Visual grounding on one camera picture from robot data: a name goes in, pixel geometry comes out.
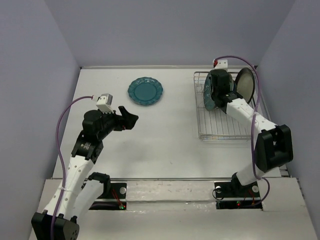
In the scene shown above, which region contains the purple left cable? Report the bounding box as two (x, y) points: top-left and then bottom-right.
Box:
(49, 96), (101, 240)

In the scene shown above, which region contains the cream plate with grey rim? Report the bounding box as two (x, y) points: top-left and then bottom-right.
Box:
(235, 67), (256, 104)

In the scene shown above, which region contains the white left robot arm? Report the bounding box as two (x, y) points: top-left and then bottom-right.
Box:
(31, 106), (139, 240)

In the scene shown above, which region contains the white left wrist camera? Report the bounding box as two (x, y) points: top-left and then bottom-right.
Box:
(96, 93), (114, 114)

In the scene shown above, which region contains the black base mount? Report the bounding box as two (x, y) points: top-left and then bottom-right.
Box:
(212, 181), (262, 210)
(89, 182), (127, 211)

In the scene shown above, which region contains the dark teal round plate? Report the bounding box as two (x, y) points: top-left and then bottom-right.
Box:
(203, 72), (216, 111)

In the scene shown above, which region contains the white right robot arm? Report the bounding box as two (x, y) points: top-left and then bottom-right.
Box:
(208, 69), (294, 196)

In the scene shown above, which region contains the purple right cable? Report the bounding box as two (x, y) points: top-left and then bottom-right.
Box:
(217, 55), (271, 207)

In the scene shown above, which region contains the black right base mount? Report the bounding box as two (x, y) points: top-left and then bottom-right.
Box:
(212, 181), (262, 210)

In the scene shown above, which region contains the teal scalloped plate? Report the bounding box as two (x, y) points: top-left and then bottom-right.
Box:
(127, 77), (164, 106)

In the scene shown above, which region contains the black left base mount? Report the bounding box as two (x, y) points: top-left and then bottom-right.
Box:
(89, 182), (127, 211)

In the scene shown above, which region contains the purple cable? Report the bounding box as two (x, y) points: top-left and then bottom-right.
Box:
(217, 55), (271, 207)
(49, 96), (101, 240)

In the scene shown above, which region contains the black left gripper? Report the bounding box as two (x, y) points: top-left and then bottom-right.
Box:
(97, 106), (138, 140)

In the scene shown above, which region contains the metal wire dish rack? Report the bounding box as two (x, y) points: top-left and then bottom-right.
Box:
(193, 71), (263, 141)

